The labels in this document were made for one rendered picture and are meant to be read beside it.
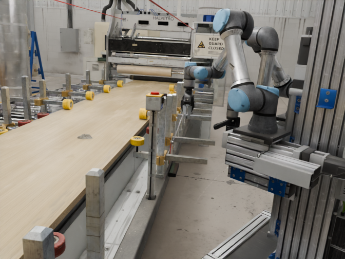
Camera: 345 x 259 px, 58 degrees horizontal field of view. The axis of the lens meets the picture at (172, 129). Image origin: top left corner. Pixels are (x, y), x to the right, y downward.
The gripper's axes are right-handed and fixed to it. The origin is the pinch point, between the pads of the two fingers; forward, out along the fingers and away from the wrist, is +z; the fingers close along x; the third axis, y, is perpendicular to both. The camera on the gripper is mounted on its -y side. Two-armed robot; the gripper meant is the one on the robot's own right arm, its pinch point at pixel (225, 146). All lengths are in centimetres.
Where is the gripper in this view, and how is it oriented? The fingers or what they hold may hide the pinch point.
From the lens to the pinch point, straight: 206.1
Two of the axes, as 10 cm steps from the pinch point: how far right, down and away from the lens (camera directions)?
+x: 1.4, -2.6, 9.6
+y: 9.9, 0.9, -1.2
